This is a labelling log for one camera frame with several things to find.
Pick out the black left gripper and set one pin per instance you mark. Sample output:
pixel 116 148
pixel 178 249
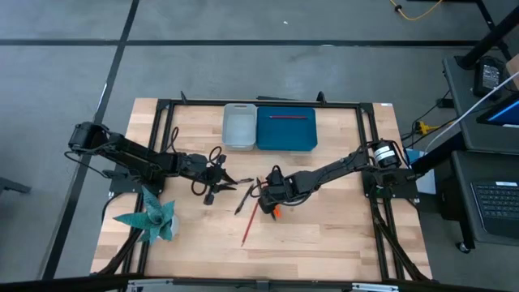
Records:
pixel 202 170

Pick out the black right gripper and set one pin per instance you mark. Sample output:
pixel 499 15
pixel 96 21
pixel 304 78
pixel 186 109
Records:
pixel 280 190

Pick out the orange pencil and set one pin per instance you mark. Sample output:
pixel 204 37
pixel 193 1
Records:
pixel 277 211

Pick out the black pen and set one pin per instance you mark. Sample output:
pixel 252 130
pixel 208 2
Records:
pixel 259 184
pixel 244 198
pixel 245 181

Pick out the red pencil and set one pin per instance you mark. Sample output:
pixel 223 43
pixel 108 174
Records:
pixel 288 117
pixel 250 223

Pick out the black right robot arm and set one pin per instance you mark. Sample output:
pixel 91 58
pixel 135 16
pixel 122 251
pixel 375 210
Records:
pixel 336 166

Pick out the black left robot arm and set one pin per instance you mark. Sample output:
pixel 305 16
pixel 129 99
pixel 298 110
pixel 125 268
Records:
pixel 134 156

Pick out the white plastic bin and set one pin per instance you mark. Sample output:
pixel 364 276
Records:
pixel 239 130

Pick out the white plant pot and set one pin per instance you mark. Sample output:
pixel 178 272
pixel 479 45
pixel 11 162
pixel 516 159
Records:
pixel 175 227

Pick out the blue plastic tray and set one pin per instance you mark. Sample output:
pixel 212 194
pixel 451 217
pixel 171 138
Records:
pixel 284 136

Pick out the teal artificial succulent plant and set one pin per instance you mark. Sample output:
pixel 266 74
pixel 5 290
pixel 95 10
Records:
pixel 156 219

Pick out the white box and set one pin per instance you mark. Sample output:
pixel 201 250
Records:
pixel 425 182

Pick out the yellow power plug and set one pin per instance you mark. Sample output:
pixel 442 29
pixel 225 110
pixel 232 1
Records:
pixel 422 127

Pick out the black stand beam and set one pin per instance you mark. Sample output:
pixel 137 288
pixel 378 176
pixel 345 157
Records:
pixel 438 156
pixel 486 39

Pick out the black side table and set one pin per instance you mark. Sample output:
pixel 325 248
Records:
pixel 462 93
pixel 462 194

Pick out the black caster wheel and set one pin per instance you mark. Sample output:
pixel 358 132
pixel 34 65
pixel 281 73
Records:
pixel 463 247

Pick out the grey furniture leg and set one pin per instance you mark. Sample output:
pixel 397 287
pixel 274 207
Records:
pixel 12 185

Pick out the black laptop keyboard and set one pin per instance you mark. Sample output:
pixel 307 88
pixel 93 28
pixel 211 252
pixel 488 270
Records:
pixel 498 207

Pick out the tablet with blue screen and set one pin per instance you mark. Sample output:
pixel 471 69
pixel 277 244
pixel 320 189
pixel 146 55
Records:
pixel 504 113

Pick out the black power adapter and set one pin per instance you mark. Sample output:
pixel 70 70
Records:
pixel 490 77

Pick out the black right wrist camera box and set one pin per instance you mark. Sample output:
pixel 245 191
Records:
pixel 264 206

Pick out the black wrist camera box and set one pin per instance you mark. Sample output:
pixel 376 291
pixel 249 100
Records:
pixel 264 206
pixel 208 199

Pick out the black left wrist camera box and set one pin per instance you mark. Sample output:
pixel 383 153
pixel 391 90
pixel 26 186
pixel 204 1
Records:
pixel 208 199

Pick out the black aluminium table frame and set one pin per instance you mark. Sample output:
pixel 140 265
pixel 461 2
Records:
pixel 194 102

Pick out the black camera rig bar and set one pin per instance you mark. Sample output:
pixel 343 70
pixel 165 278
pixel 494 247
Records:
pixel 81 284

